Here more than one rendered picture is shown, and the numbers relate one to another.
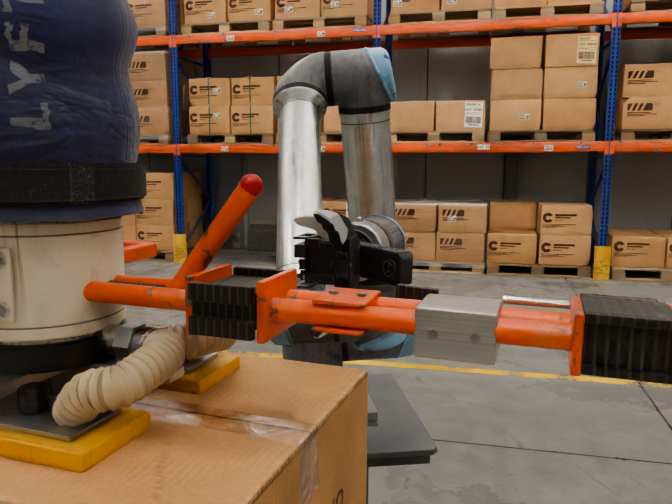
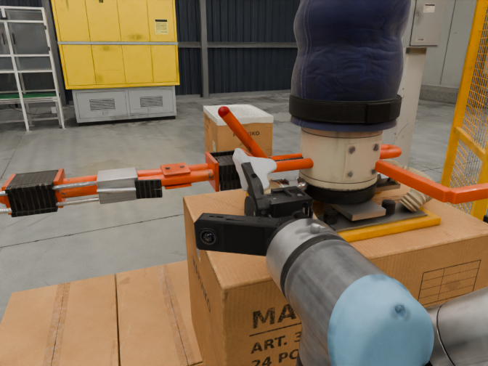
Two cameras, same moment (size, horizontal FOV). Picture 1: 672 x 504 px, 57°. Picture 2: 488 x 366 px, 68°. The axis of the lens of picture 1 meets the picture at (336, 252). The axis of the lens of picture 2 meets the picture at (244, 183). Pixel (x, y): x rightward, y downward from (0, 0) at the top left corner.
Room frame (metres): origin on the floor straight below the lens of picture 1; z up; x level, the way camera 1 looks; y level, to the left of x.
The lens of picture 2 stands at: (1.18, -0.31, 1.47)
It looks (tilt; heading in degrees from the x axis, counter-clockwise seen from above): 20 degrees down; 143
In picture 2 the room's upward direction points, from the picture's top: straight up
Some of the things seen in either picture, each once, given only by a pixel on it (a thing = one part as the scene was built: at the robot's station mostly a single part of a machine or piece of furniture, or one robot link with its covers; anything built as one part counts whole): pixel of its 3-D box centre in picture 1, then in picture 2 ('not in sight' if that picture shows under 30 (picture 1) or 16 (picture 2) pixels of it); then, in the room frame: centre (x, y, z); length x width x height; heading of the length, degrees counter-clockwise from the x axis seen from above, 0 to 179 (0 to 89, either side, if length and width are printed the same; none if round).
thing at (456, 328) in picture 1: (459, 327); (118, 184); (0.54, -0.11, 1.23); 0.07 x 0.07 x 0.04; 71
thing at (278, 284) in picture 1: (243, 300); (230, 168); (0.61, 0.09, 1.24); 0.10 x 0.08 x 0.06; 161
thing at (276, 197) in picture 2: (335, 258); (283, 226); (0.86, 0.00, 1.24); 0.12 x 0.09 x 0.08; 161
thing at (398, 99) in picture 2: (41, 180); (343, 104); (0.69, 0.33, 1.36); 0.23 x 0.23 x 0.04
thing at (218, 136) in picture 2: not in sight; (235, 136); (-1.07, 1.33, 0.82); 0.60 x 0.40 x 0.40; 157
